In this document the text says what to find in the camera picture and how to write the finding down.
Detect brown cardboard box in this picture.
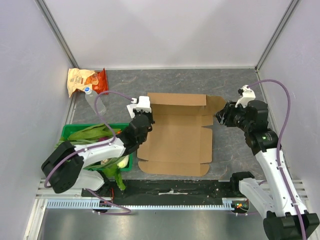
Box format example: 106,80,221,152
137,92,226,177

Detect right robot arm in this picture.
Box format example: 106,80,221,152
215,100,320,240

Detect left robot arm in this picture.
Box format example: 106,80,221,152
41,110,155,197

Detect white paper packet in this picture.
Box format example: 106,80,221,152
126,104,135,119

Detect purple red onion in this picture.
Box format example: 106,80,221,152
98,136,109,142

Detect white green bok choy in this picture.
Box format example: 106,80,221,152
97,154,131,169

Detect red chip bag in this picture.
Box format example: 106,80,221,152
85,69,109,94

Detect clear plastic water bottle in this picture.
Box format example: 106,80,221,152
84,86,107,116

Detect green leafy lettuce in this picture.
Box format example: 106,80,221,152
102,164,126,191

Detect green plastic crate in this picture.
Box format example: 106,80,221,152
61,123,133,172

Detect beige chip bag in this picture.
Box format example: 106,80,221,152
66,68,96,98

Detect green long beans bundle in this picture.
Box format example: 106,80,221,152
54,127,113,170

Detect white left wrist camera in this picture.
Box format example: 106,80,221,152
130,96,152,113

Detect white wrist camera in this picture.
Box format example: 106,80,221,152
130,96,152,113
235,85,256,108

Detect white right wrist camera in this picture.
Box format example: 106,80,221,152
235,85,256,108

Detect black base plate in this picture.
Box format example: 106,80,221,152
97,179,246,206

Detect light blue cable duct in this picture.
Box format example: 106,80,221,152
46,198,237,211

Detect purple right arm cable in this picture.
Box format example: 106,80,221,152
234,79,308,240

